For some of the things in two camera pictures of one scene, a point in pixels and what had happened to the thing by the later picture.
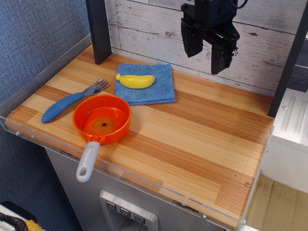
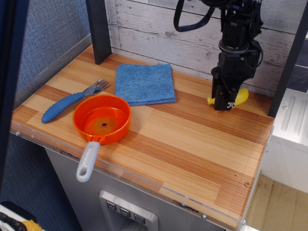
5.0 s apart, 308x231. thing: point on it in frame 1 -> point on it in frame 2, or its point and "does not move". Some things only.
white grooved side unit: (286, 160) does not move
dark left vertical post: (97, 17) does not move
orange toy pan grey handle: (101, 119) does not move
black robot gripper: (211, 21) -> (238, 60)
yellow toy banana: (135, 81) -> (241, 97)
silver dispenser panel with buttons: (121, 215) does not move
